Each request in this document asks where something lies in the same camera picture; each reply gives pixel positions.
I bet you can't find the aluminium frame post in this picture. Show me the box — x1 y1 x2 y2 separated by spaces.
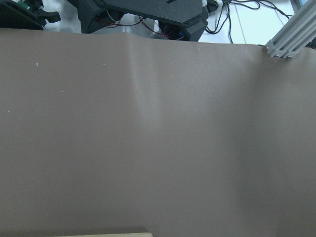
263 0 316 59

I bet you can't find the bamboo cutting board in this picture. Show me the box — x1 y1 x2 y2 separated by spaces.
62 233 153 237

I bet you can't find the black 3D printed stand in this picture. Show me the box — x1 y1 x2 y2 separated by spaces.
70 0 208 41

